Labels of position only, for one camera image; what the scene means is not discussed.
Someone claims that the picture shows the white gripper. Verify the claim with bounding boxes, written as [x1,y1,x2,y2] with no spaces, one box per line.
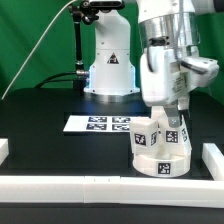
[140,47,190,128]

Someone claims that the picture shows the white round stool seat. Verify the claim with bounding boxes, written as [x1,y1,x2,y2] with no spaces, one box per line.
[133,153,191,178]

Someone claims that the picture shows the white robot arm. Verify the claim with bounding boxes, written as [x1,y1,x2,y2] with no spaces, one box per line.
[81,0,224,127]

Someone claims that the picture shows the white paper tag sheet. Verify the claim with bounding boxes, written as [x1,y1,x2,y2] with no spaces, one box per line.
[63,115,151,134]

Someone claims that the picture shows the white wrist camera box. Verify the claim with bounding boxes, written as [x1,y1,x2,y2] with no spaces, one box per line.
[180,56,219,87]

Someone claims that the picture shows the black cable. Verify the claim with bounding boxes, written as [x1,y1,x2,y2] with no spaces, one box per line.
[34,71,81,89]

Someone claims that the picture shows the black overhead camera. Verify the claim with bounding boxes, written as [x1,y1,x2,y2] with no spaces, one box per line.
[81,0,125,10]

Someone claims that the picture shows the white cable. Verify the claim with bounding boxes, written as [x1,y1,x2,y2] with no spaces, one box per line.
[1,0,78,101]

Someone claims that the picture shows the white left fence rail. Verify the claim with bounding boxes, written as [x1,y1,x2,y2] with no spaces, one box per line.
[0,139,9,165]

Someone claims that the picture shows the white front fence rail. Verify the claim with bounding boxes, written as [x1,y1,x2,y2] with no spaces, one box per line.
[0,176,224,208]

